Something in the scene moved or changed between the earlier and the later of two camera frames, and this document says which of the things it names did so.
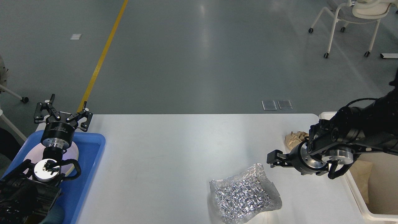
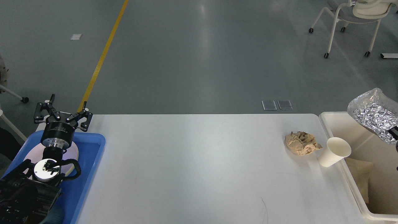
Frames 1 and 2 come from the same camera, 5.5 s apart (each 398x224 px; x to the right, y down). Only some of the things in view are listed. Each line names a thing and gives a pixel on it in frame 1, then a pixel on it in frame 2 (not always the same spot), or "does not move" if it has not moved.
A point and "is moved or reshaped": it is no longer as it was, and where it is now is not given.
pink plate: (35, 154) does not move
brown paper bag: (361, 170) does not move
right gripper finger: (276, 158) -> (394, 132)
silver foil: (236, 198) is moved or reshaped
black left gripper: (60, 133) does not move
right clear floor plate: (284, 104) does not move
